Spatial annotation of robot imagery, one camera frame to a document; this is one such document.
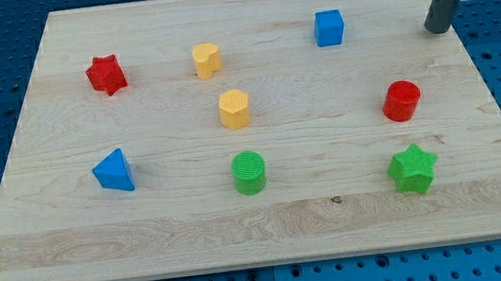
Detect blue cube block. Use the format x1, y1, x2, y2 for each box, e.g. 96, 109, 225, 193
314, 9, 345, 47

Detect green cylinder block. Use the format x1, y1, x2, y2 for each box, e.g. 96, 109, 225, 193
230, 150, 267, 195

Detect yellow hexagon block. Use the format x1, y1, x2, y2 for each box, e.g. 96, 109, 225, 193
218, 89, 250, 130

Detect light wooden board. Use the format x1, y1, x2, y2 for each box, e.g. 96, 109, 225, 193
0, 0, 501, 281

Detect yellow heart block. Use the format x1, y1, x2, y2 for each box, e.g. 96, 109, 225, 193
192, 43, 222, 80

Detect blue triangle block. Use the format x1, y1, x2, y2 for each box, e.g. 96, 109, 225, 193
92, 148, 134, 192

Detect red cylinder block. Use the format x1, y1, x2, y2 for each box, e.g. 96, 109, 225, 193
383, 80, 421, 122

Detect red star block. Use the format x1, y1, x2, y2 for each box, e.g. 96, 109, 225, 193
86, 55, 128, 96

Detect green star block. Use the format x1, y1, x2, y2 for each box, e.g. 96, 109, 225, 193
387, 143, 438, 195

